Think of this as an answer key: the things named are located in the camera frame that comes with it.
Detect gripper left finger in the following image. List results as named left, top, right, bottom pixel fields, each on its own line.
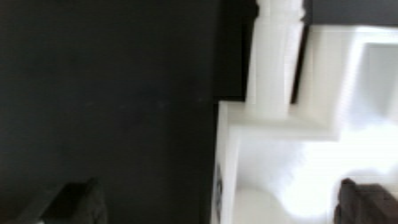
left=40, top=178, right=107, bottom=224

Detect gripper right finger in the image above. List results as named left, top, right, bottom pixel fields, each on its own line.
left=334, top=179, right=398, bottom=224

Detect white chair seat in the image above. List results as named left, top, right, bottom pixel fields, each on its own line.
left=210, top=0, right=398, bottom=224

